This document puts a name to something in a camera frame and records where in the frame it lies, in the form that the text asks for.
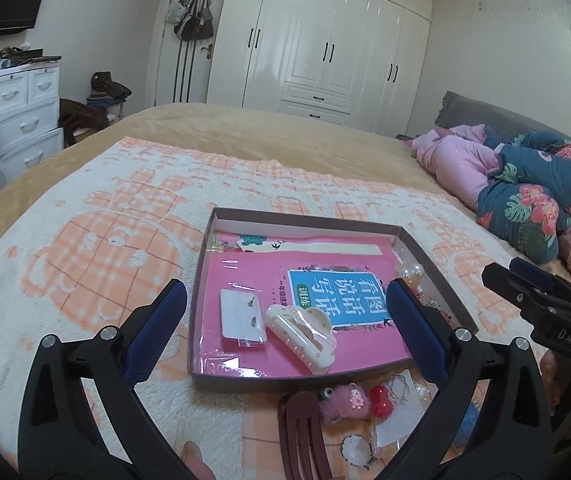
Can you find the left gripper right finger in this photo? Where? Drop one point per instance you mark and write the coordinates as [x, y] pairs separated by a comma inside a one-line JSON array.
[[489, 418]]

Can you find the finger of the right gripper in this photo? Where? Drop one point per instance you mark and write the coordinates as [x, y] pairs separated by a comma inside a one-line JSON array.
[[508, 284], [540, 278]]

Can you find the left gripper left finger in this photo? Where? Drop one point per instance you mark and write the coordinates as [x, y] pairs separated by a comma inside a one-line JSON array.
[[58, 437]]

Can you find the clear bag necklace card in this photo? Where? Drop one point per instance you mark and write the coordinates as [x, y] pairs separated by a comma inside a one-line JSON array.
[[410, 399]]

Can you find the maroon hair clip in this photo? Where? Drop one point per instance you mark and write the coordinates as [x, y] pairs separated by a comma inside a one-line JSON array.
[[302, 447]]

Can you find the right hand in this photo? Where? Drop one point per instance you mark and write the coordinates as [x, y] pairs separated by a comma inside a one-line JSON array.
[[555, 379]]

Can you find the left hand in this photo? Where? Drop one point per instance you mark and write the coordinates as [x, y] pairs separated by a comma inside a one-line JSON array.
[[193, 458]]

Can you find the blue floral quilt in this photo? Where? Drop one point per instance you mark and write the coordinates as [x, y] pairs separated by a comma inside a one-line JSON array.
[[527, 201]]

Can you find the clear speckled hair claw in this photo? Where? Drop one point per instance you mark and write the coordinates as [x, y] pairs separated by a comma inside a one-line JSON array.
[[430, 302]]

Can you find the orange white patterned blanket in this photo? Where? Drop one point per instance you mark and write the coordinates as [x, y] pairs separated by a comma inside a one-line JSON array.
[[109, 237]]

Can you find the grey headboard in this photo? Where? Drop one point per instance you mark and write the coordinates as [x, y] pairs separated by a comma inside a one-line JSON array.
[[459, 110]]

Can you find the pink book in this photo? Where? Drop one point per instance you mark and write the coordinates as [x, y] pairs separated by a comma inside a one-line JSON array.
[[343, 276]]

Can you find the white earring card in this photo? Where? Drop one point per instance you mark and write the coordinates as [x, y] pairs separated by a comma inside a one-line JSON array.
[[241, 318]]

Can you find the cream hair claw clip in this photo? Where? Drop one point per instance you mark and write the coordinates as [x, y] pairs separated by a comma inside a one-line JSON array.
[[307, 333]]

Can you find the tan bedspread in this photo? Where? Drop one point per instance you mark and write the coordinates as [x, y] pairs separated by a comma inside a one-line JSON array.
[[294, 142]]

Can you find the brown cardboard tray box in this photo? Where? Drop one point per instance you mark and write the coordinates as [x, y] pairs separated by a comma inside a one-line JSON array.
[[405, 246]]

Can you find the white wardrobe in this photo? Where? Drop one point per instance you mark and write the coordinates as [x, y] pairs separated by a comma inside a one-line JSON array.
[[354, 63]]

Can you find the brown clothes heap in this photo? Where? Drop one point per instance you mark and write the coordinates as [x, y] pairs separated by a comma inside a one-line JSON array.
[[74, 116]]

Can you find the white drawer cabinet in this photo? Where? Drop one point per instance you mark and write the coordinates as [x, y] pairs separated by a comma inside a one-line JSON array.
[[29, 112]]

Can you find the dark clothes pile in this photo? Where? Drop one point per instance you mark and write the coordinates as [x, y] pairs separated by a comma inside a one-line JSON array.
[[106, 92]]

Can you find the white door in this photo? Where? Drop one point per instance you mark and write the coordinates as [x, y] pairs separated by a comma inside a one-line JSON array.
[[178, 71]]

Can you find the hanging bags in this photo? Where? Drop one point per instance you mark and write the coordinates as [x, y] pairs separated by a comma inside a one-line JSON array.
[[192, 20]]

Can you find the pearl bead bracelet bag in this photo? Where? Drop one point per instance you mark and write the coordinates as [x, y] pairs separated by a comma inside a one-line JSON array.
[[411, 273]]

